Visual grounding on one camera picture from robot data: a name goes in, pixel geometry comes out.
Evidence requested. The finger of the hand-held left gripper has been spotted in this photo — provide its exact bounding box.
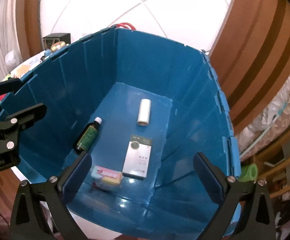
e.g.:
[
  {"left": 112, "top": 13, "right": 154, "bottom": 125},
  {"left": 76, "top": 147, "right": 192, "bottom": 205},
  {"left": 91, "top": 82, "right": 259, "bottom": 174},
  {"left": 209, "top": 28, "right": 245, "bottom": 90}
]
[
  {"left": 0, "top": 77, "right": 22, "bottom": 101},
  {"left": 0, "top": 103, "right": 47, "bottom": 159}
]

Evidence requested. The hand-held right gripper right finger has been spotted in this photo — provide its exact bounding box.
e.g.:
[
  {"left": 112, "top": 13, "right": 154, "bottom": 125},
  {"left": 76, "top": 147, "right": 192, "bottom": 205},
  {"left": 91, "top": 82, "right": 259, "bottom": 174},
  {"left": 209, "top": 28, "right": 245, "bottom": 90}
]
[{"left": 193, "top": 152, "right": 277, "bottom": 240}]

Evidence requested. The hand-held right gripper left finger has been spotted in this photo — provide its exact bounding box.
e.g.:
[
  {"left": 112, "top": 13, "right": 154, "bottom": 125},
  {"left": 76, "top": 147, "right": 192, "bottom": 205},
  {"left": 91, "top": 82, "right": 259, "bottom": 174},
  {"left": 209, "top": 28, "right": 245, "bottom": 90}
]
[{"left": 10, "top": 151, "right": 92, "bottom": 240}]

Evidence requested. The pink and yellow packet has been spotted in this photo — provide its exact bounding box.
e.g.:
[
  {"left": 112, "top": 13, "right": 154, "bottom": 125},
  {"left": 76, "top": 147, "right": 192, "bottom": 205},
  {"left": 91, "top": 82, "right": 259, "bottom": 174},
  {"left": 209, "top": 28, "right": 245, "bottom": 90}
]
[{"left": 92, "top": 165, "right": 124, "bottom": 189}]

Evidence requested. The blue plastic crate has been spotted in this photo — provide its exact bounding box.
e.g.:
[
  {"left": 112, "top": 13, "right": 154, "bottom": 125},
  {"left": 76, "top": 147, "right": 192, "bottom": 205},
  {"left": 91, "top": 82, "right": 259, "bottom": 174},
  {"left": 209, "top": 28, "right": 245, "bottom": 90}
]
[{"left": 0, "top": 27, "right": 242, "bottom": 239}]

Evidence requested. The green foam roll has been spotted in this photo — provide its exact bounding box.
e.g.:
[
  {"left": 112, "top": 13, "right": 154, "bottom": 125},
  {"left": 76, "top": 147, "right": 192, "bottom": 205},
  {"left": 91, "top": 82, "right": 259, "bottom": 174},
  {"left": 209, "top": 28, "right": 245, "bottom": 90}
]
[{"left": 240, "top": 164, "right": 258, "bottom": 183}]

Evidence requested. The dark bottle with green label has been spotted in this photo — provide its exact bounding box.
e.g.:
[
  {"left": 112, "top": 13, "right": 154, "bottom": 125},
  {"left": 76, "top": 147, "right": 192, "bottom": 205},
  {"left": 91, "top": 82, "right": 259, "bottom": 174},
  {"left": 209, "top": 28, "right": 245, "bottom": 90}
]
[{"left": 75, "top": 117, "right": 102, "bottom": 153}]

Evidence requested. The white curtain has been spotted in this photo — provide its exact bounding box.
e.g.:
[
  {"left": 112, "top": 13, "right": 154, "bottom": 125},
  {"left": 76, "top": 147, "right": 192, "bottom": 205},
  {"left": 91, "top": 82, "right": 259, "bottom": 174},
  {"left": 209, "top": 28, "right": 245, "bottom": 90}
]
[{"left": 0, "top": 0, "right": 23, "bottom": 82}]

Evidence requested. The white and grey flat box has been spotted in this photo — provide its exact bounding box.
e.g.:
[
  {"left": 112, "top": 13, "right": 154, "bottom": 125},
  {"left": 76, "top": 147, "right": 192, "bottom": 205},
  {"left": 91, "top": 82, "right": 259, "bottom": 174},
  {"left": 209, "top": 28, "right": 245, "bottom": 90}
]
[{"left": 122, "top": 134, "right": 153, "bottom": 180}]

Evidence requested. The wooden shelf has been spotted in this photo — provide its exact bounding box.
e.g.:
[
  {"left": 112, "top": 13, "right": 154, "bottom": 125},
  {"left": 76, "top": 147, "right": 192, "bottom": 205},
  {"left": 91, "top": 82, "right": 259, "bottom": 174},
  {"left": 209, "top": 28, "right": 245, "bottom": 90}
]
[{"left": 242, "top": 140, "right": 290, "bottom": 199}]

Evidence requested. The black box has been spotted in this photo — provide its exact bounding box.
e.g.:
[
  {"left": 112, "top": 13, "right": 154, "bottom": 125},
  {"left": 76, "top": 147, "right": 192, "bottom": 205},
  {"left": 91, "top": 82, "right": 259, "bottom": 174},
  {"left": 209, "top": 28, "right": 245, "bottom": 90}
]
[{"left": 43, "top": 33, "right": 71, "bottom": 52}]

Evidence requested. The white paper roll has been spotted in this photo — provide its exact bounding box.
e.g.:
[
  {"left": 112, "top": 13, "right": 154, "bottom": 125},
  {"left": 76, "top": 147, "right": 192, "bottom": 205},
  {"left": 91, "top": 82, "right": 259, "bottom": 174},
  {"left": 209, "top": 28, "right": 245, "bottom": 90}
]
[{"left": 137, "top": 99, "right": 152, "bottom": 126}]

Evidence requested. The floral cloth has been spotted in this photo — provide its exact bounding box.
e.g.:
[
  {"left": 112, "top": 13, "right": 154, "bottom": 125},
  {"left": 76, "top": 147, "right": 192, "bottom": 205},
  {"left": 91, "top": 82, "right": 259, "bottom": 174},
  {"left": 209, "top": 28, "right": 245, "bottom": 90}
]
[{"left": 235, "top": 55, "right": 290, "bottom": 157}]

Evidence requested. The red cable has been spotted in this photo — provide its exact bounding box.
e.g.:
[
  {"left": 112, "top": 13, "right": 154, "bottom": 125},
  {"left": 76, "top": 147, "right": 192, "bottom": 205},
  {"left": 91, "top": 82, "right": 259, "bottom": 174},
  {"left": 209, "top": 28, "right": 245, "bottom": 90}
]
[{"left": 114, "top": 22, "right": 137, "bottom": 31}]

